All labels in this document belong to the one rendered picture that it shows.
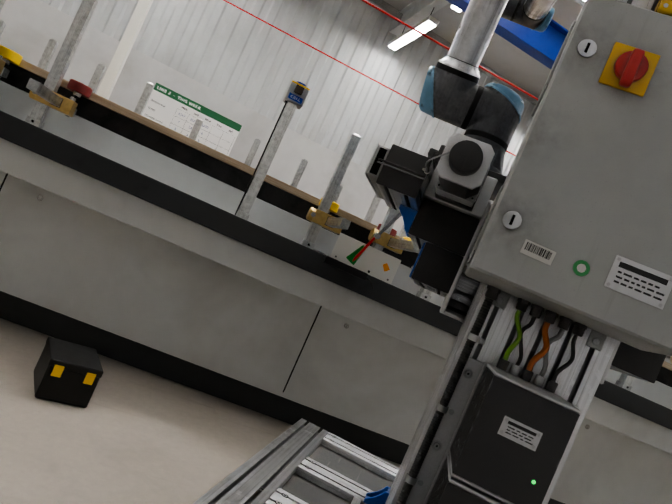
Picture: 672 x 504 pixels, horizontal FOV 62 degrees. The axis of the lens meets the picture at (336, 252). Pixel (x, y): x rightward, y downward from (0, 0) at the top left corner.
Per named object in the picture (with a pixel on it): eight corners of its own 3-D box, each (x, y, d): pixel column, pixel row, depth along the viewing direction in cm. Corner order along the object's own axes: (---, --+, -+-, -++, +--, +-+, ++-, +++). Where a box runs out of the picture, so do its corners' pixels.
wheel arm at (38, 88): (35, 95, 161) (41, 81, 161) (23, 89, 160) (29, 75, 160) (73, 119, 203) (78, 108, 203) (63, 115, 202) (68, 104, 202)
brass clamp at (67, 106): (67, 114, 184) (74, 100, 185) (26, 95, 181) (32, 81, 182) (72, 117, 190) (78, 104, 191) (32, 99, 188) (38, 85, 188)
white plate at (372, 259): (391, 284, 212) (401, 260, 213) (329, 257, 207) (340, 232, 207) (390, 284, 213) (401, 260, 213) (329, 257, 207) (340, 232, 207)
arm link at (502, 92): (513, 143, 139) (535, 93, 139) (463, 122, 140) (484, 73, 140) (502, 154, 151) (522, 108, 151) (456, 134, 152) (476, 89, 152)
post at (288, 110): (247, 220, 200) (298, 105, 201) (234, 214, 199) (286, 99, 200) (246, 220, 204) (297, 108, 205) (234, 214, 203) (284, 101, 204)
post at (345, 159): (309, 254, 206) (362, 135, 207) (300, 251, 205) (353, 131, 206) (307, 254, 209) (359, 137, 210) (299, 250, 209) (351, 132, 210)
